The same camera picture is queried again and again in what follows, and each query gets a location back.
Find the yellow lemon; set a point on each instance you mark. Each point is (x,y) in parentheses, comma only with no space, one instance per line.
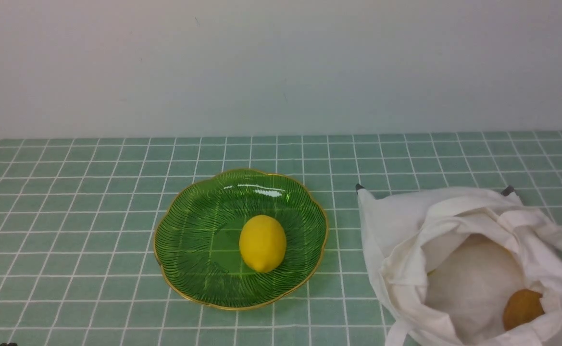
(262,243)

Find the white cloth bag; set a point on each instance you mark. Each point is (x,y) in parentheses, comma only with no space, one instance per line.
(444,263)

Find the brown round fruit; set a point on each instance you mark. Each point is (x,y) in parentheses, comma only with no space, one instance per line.
(523,307)

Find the green glass plate gold rim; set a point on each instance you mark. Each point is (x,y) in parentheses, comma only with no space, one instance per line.
(196,242)

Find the green checkered tablecloth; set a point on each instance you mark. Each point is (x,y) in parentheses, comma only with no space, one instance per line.
(77,218)

